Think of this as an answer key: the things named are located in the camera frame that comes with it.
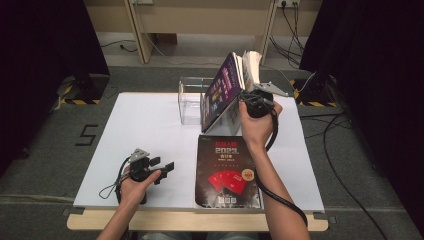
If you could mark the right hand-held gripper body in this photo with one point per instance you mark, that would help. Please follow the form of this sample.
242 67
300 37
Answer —
261 106

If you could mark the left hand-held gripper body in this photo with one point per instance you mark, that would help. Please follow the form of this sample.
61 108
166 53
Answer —
138 156

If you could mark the purple magazine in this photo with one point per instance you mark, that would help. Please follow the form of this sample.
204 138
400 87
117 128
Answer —
220 93
240 71

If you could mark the white book with picture grid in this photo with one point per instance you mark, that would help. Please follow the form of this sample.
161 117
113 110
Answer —
252 68

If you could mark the black magazine with red cards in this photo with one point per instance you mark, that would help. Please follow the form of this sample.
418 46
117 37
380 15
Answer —
216 160

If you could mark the clear acrylic book rack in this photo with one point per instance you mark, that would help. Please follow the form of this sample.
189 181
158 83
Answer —
190 110

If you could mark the person's right hand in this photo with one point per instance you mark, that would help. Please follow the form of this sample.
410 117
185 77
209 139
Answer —
258 131

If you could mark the person's left hand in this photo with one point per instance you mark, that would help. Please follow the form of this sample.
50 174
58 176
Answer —
133 193

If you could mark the black stand base hazard tape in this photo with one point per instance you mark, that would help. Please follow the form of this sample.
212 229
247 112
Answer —
88 88
316 93

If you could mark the beige wooden desk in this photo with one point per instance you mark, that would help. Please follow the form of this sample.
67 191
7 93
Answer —
200 20

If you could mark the black curtain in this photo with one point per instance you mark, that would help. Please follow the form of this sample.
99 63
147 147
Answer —
383 83
40 66

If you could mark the white desk socket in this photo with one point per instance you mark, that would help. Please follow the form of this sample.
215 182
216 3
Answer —
143 1

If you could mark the white wall socket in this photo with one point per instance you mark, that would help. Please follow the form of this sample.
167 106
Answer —
289 3

